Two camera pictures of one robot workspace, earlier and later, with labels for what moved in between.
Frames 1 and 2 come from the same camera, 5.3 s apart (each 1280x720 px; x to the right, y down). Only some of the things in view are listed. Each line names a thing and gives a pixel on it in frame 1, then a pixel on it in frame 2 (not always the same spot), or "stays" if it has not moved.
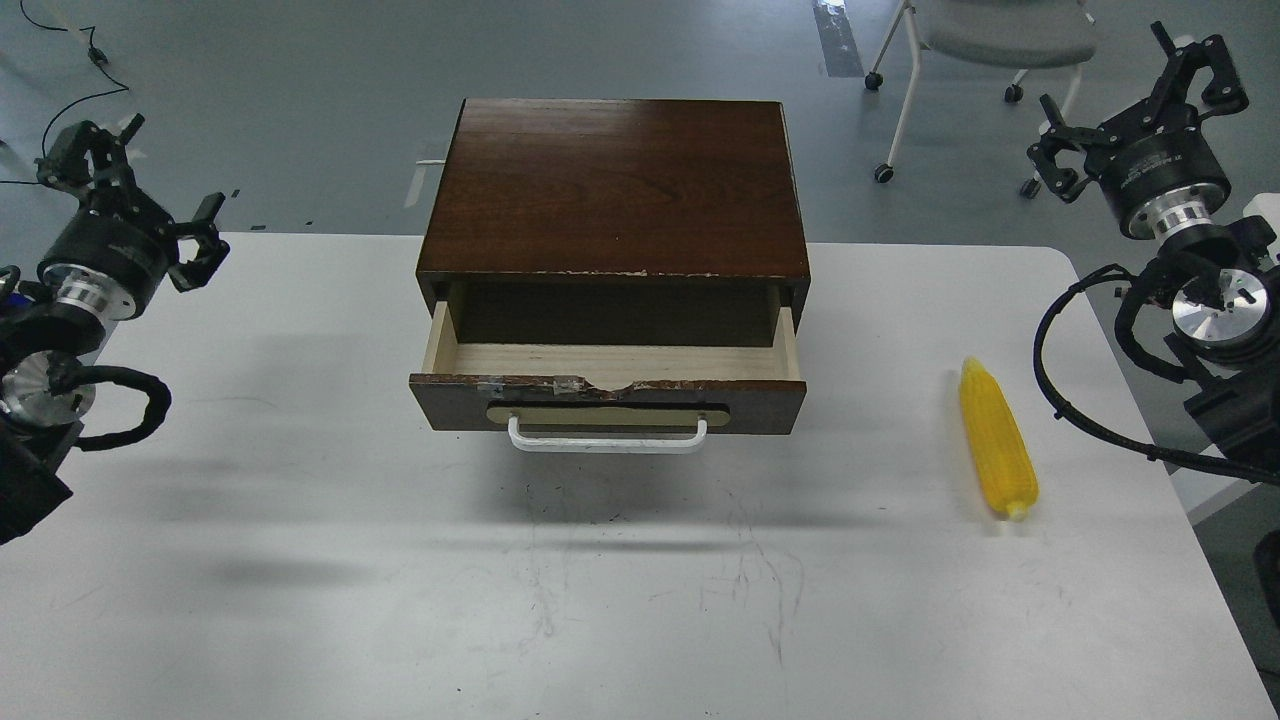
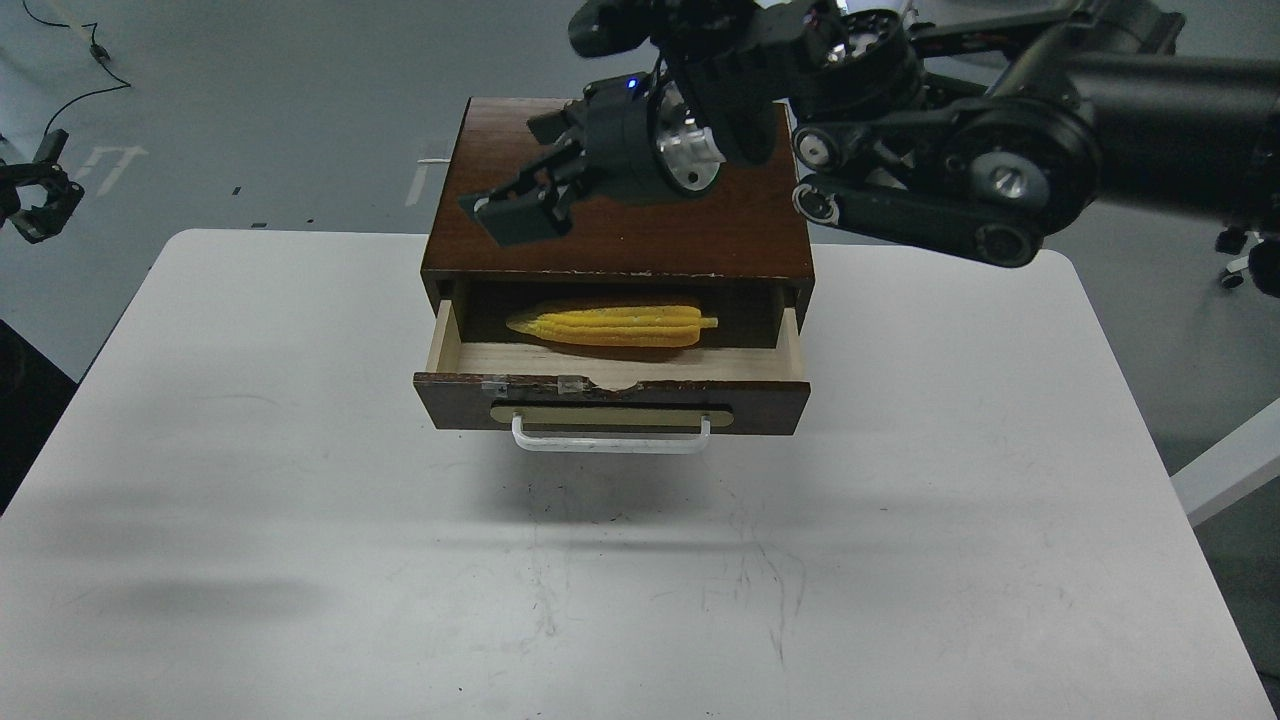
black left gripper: [118, 248] to [63, 195]
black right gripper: [1158, 171] to [640, 143]
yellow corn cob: [1001, 457] to [646, 326]
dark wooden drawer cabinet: [605, 222] stays
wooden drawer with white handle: [608, 397] stays
